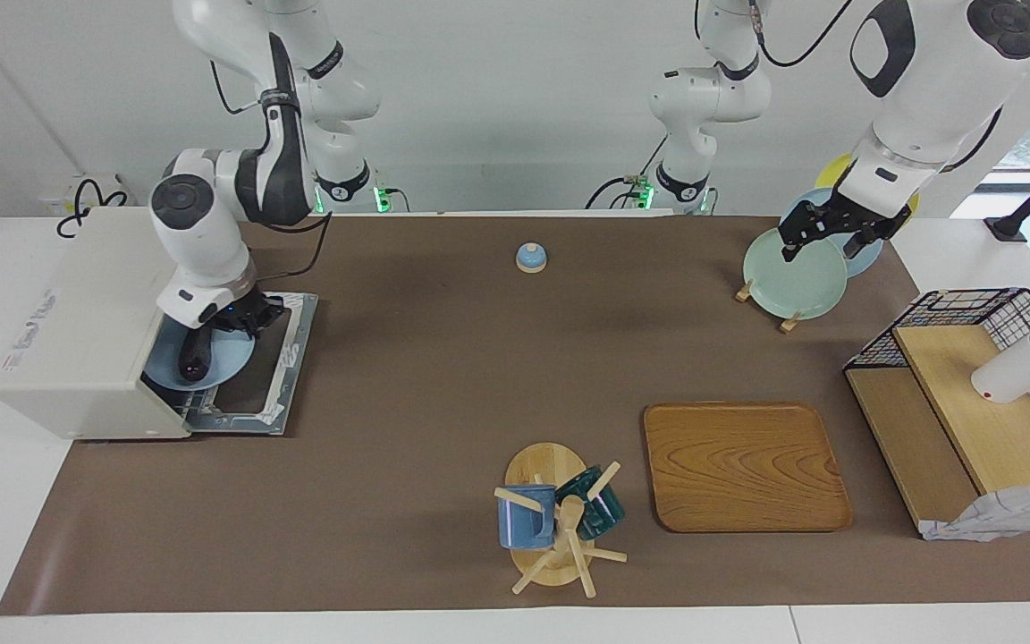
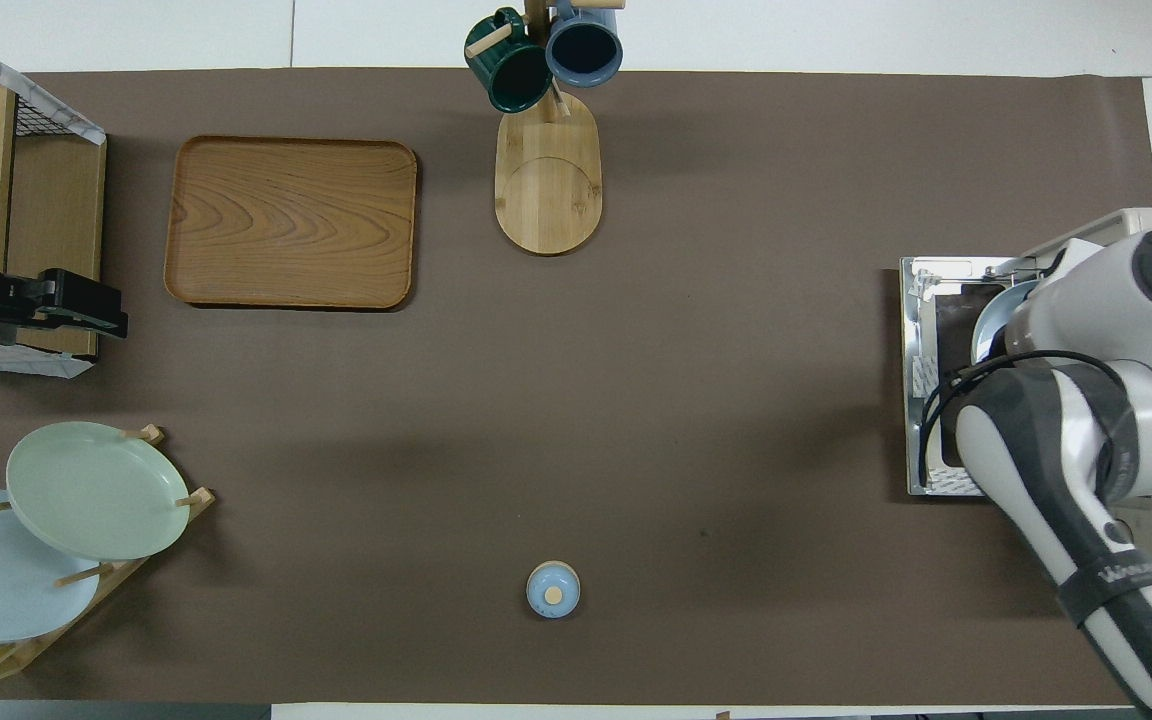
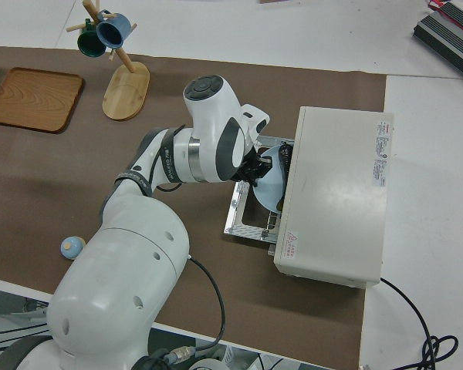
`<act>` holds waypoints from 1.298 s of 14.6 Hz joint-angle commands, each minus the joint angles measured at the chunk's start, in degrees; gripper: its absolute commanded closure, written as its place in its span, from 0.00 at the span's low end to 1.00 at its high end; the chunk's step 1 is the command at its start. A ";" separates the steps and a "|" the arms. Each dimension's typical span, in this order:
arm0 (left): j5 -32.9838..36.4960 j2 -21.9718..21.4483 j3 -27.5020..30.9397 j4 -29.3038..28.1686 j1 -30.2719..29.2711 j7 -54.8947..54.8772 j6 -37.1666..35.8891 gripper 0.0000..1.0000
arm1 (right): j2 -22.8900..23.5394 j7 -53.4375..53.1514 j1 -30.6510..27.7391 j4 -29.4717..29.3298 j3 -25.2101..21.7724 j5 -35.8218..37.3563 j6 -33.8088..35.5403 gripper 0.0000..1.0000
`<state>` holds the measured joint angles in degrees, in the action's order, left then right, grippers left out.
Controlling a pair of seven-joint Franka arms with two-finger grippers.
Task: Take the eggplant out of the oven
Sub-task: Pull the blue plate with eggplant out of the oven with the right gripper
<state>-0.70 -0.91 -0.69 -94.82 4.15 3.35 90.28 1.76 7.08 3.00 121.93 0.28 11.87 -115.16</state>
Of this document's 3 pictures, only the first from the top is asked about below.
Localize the light blue serving plate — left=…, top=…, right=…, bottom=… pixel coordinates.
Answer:
left=143, top=315, right=257, bottom=391

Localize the cream toaster oven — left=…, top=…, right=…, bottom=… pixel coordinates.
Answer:
left=0, top=208, right=319, bottom=441

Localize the light blue racked plate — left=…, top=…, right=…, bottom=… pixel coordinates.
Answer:
left=779, top=188, right=884, bottom=278

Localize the pale green plate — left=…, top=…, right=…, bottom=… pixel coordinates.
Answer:
left=742, top=227, right=849, bottom=321

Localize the yellow plate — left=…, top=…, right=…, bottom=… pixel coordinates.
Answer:
left=815, top=152, right=920, bottom=225

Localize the wooden plate rack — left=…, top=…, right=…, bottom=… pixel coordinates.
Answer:
left=735, top=279, right=804, bottom=334

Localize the white cup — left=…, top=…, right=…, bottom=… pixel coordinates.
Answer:
left=970, top=333, right=1030, bottom=404

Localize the wooden serving tray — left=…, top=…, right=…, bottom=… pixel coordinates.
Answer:
left=643, top=402, right=854, bottom=534

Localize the wooden shelf box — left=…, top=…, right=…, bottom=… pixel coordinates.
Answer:
left=844, top=324, right=1030, bottom=538

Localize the brown table mat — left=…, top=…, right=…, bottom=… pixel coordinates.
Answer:
left=0, top=215, right=1030, bottom=616

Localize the white patterned cloth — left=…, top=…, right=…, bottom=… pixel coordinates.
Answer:
left=919, top=481, right=1030, bottom=543

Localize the wooden mug tree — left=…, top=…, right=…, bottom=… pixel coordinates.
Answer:
left=494, top=442, right=629, bottom=598

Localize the blue mug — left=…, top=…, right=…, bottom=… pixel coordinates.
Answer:
left=497, top=484, right=558, bottom=550

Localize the dark green mug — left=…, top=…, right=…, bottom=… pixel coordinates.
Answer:
left=555, top=465, right=626, bottom=541

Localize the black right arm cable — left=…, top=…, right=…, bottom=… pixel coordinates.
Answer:
left=211, top=61, right=333, bottom=280

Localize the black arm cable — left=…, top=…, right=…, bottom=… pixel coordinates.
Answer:
left=211, top=61, right=333, bottom=280
left=746, top=0, right=856, bottom=69

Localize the black wire basket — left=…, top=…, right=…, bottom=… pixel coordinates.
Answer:
left=843, top=287, right=1030, bottom=475

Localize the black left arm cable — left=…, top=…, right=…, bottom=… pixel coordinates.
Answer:
left=746, top=0, right=856, bottom=69

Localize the black base cable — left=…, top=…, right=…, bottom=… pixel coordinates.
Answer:
left=587, top=174, right=650, bottom=211

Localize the black oven power cord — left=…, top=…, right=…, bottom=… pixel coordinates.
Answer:
left=56, top=179, right=129, bottom=239

